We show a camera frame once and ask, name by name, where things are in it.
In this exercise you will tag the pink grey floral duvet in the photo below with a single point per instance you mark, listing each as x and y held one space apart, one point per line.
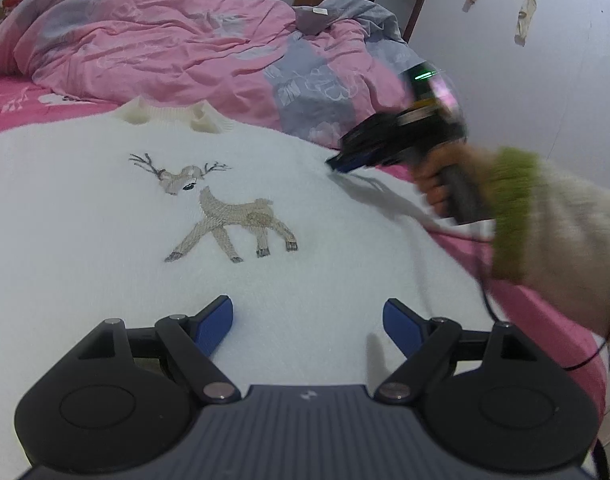
310 71

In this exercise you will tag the green cuffed sleeve forearm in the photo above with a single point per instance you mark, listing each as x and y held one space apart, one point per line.
552 235

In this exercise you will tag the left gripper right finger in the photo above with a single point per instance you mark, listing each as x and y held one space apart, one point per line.
426 345

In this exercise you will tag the red snack bag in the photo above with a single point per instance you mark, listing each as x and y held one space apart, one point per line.
6 7

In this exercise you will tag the pink floral bed blanket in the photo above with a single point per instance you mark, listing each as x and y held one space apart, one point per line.
24 103

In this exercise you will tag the cream fleece sweater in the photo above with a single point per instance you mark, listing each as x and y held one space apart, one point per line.
137 216

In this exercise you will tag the right hand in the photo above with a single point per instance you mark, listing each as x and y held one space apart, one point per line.
474 162

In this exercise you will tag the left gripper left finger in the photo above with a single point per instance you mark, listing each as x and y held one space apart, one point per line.
190 341

